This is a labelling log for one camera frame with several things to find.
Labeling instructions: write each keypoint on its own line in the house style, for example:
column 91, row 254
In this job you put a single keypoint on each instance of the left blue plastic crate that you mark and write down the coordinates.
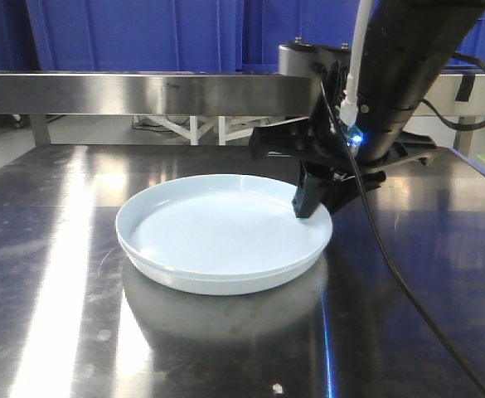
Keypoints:
column 126, row 36

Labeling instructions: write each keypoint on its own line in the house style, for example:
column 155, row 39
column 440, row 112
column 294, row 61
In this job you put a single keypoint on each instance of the stainless steel shelf rail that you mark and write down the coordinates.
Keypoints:
column 157, row 94

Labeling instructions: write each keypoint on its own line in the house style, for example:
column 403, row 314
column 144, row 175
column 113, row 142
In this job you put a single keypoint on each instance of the left steel shelf post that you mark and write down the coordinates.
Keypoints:
column 40, row 131

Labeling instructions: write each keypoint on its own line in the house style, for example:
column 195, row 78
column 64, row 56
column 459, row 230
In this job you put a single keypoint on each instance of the pale blue plate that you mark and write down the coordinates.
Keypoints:
column 225, row 282
column 220, row 226

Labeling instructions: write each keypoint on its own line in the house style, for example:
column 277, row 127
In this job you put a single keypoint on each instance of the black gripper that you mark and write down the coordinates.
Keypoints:
column 323, row 145

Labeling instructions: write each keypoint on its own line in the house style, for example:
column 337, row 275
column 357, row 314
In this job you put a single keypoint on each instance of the middle blue plastic crate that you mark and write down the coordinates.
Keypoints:
column 268, row 24

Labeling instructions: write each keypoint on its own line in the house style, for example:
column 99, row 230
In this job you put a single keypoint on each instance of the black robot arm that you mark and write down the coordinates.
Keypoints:
column 366, row 96

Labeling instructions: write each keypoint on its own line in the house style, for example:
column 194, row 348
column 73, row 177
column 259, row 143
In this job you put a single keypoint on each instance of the right steel shelf post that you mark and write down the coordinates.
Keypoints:
column 463, row 139

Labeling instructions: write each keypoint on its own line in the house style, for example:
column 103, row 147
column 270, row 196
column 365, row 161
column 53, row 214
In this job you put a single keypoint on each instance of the black tape strip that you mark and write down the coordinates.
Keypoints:
column 465, row 88

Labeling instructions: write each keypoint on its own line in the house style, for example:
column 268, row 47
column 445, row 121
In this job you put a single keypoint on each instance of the grey cylindrical wrist camera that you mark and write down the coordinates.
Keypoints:
column 301, row 59

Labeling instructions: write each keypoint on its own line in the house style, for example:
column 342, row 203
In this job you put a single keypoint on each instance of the steel shelf post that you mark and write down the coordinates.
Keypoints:
column 40, row 131
column 463, row 139

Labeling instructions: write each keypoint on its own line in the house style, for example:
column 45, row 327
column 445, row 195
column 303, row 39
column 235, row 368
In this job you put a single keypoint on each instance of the far left blue crate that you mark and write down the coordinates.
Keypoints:
column 17, row 46

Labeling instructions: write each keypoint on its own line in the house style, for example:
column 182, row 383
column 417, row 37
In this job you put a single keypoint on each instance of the white table frame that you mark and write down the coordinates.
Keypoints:
column 193, row 128

